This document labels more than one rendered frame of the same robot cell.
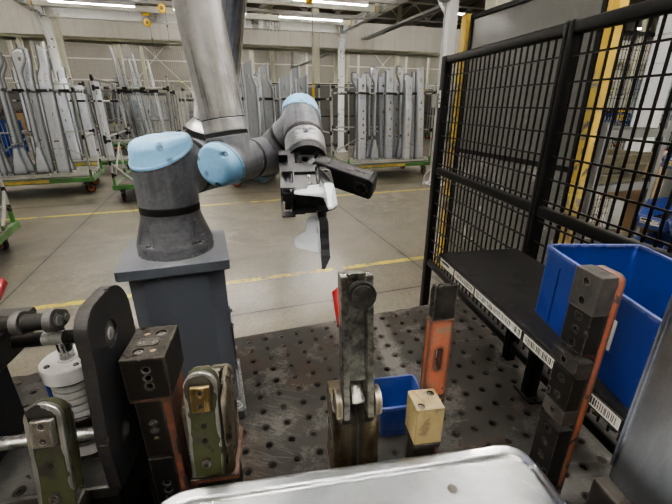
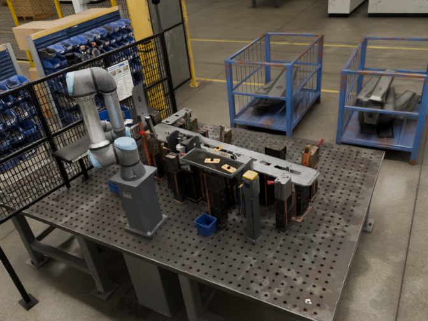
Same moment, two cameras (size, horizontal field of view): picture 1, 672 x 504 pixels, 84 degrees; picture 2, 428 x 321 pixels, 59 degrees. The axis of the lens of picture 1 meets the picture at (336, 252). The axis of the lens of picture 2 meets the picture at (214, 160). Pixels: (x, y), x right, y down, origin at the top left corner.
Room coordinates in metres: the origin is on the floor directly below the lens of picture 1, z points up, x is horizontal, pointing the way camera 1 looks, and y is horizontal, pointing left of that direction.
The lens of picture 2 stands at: (1.58, 2.11, 2.32)
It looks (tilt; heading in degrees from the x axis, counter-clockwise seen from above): 32 degrees down; 231
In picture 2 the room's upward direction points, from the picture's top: 7 degrees counter-clockwise
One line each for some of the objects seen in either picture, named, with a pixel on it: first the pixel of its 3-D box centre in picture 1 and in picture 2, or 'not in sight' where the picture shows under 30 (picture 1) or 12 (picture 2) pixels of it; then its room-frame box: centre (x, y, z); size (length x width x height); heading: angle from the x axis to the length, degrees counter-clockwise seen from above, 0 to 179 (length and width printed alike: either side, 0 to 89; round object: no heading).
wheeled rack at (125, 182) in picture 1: (148, 137); not in sight; (6.56, 3.14, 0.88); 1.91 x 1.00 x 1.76; 19
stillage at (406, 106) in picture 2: not in sight; (386, 95); (-2.38, 0.43, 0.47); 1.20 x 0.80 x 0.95; 19
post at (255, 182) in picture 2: not in sight; (252, 209); (0.39, 0.95, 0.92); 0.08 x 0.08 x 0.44; 9
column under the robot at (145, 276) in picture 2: not in sight; (157, 263); (0.75, 0.34, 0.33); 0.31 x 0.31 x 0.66; 18
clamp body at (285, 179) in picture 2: not in sight; (283, 203); (0.21, 1.02, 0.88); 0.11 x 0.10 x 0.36; 9
